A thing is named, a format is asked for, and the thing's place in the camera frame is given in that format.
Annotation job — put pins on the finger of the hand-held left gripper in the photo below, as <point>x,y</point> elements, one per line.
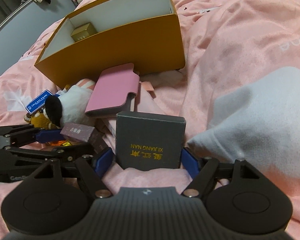
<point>50,136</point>
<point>52,152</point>

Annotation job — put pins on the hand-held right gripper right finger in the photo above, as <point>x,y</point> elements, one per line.
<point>190,164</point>

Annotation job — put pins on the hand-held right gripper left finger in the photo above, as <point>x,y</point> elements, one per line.
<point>105,160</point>

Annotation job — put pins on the brown plush toy with tag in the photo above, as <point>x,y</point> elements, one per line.
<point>40,121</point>

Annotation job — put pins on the small purple box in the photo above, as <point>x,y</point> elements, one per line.
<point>76,132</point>

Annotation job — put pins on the white plush dog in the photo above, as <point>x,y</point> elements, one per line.
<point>72,105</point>

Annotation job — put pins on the grey box with gold print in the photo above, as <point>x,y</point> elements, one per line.
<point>150,140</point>

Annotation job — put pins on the orange cardboard box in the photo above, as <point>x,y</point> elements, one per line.
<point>130,45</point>

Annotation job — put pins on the orange foil wrapper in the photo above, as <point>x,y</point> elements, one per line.
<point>60,143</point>

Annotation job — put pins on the pink leather wallet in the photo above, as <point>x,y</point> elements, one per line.
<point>112,90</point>

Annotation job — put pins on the small gold box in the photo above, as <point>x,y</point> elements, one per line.
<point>83,32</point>

